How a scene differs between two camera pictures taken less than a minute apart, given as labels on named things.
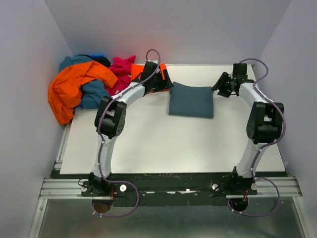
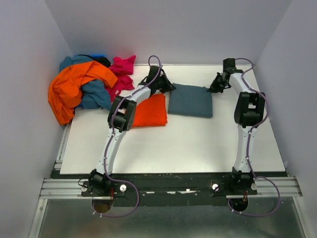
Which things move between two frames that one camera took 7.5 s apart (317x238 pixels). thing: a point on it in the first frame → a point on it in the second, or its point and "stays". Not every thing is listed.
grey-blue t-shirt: (196, 101) stays
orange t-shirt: (136, 70) → (151, 112)
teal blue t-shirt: (92, 91) stays
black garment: (103, 60) stays
